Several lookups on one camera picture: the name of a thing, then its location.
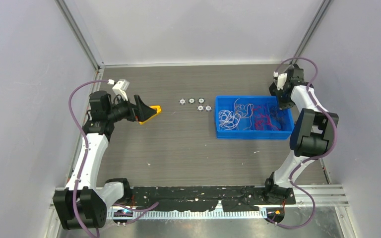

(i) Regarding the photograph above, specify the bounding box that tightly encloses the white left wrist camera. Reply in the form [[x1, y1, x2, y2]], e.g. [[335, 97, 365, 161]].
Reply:
[[108, 79, 130, 101]]

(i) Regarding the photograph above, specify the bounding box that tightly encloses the yellow plastic tool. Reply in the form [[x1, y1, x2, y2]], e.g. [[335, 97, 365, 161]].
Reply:
[[138, 105, 162, 125]]

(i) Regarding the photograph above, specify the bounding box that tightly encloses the blue plastic divided tray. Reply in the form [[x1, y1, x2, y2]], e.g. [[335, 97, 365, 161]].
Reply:
[[214, 95, 294, 140]]

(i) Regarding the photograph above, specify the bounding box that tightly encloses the black wedge with clear plate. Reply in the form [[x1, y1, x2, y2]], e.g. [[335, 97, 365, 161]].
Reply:
[[282, 64, 303, 78]]

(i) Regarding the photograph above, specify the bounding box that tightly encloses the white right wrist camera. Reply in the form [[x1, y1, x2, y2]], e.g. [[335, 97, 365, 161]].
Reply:
[[273, 71, 288, 90]]

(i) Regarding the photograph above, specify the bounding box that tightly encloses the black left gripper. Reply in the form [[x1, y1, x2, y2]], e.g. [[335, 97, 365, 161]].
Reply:
[[107, 94, 156, 123]]

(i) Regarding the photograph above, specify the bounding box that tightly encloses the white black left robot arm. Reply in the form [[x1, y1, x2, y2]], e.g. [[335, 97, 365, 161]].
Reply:
[[53, 91, 162, 230]]

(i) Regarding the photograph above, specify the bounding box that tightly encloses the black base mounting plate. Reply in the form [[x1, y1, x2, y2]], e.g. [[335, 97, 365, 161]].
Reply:
[[116, 185, 296, 212]]

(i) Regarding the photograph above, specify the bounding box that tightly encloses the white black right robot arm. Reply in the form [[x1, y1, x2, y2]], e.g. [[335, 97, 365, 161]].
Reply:
[[262, 64, 339, 204]]

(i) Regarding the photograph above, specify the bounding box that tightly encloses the red wire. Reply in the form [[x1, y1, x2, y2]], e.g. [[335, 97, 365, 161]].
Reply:
[[253, 104, 277, 131]]

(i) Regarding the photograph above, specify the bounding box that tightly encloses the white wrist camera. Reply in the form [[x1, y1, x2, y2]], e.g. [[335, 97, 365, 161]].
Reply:
[[273, 71, 288, 90], [108, 79, 130, 101]]

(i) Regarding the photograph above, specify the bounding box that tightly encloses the white wire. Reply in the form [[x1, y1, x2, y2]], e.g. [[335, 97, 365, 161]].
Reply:
[[218, 108, 242, 130]]

